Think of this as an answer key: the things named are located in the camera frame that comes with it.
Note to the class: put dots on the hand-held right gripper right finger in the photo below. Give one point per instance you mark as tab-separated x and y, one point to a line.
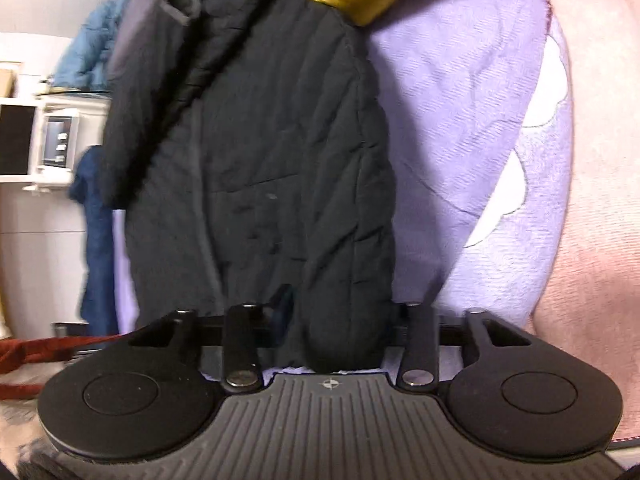
421	332

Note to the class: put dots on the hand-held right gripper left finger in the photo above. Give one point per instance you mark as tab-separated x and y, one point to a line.
283	310

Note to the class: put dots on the black quilted jacket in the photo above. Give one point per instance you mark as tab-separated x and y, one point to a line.
260	160

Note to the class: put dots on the blue jeans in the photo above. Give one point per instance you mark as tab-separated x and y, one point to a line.
97	240

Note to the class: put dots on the purple floral bedsheet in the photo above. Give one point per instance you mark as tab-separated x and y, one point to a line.
450	125

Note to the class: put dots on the pink purple fleece blanket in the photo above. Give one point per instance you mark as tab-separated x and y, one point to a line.
600	170

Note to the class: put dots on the red cloth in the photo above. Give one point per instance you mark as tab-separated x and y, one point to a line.
30	347

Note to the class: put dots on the white cabinet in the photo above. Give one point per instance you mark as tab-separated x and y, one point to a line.
35	240

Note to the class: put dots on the white microwave oven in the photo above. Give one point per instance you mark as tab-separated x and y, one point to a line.
55	135

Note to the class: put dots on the light blue puffer jacket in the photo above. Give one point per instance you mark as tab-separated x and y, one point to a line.
90	45

